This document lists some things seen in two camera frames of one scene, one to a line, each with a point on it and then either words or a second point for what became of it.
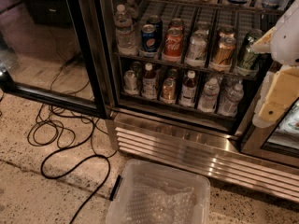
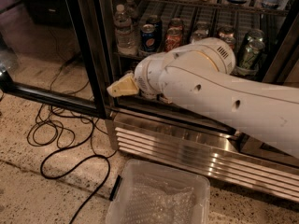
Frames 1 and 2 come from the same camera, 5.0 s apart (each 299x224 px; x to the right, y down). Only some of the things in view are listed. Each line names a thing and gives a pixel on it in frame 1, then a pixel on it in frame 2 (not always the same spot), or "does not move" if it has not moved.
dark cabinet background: [47, 5] does not move
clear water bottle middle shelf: [126, 35] does not move
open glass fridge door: [48, 52] does not move
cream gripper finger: [279, 91] -> [156, 76]
